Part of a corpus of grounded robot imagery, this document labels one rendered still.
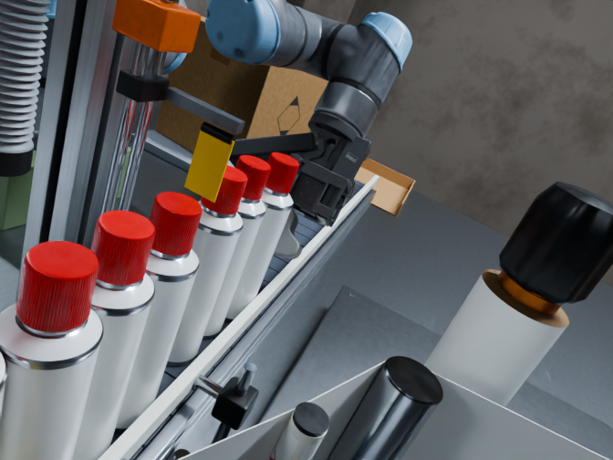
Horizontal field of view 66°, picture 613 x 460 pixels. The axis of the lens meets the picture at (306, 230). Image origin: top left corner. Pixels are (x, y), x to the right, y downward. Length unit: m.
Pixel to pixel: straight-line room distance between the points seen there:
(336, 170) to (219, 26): 0.21
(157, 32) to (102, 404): 0.25
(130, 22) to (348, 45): 0.33
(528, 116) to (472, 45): 0.54
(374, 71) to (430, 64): 2.58
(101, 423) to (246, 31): 0.38
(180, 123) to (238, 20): 0.62
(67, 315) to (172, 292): 0.10
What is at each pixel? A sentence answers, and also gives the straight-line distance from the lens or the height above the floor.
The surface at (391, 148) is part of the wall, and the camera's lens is 3.25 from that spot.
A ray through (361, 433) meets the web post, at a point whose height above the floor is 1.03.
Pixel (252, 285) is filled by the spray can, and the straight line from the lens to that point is 0.55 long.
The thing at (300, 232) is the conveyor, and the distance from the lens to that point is 0.85.
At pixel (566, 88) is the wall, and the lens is 3.17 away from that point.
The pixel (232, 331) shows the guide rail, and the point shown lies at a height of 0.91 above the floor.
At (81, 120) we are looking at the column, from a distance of 0.44.
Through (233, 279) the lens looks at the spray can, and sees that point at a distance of 0.50.
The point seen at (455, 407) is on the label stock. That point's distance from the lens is 0.33.
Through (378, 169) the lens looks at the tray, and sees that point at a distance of 1.58.
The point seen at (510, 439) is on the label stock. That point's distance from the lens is 0.35.
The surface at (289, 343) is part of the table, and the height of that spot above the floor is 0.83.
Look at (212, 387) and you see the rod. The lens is 0.46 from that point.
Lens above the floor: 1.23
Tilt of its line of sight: 24 degrees down
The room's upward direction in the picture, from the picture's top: 23 degrees clockwise
